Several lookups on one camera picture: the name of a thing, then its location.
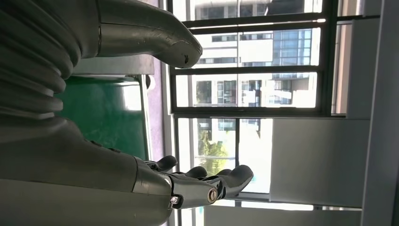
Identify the dark-framed window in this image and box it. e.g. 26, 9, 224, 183
165, 0, 347, 226

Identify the silver conveyor side rail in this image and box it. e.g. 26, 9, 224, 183
137, 74, 154, 161

